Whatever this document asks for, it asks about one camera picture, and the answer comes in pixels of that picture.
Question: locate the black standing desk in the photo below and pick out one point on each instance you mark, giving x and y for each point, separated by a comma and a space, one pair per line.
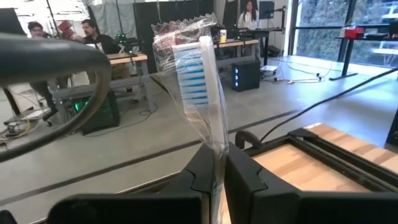
345, 57

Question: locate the black monitor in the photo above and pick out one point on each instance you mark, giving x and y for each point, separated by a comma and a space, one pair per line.
266, 9

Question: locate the blue toothbrush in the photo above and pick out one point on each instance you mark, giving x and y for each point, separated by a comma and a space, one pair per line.
192, 77

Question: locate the yellow bottle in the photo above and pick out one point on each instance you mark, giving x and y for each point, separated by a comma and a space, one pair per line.
223, 36

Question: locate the black table clamp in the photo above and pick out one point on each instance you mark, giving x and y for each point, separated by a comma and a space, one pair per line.
242, 137

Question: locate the green-lit computer case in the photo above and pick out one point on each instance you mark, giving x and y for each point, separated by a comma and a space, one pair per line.
105, 115

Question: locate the black metal table frame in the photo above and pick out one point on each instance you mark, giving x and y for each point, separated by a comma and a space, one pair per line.
342, 161

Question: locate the black partition panel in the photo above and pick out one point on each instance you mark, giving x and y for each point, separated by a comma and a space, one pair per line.
143, 37

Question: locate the black computer tower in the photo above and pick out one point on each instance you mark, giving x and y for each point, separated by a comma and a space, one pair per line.
248, 76

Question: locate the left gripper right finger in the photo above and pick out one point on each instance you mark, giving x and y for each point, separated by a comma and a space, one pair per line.
245, 193

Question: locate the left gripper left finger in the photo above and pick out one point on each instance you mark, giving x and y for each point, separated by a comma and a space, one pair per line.
199, 174

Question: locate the wooden top desk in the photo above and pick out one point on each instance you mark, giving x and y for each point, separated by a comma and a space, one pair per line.
127, 57
236, 43

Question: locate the grey cloth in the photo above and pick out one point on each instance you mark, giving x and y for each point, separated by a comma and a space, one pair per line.
115, 18

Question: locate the person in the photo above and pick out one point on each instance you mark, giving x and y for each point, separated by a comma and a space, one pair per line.
37, 31
248, 20
102, 43

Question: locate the red box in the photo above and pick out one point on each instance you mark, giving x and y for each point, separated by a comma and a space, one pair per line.
354, 32

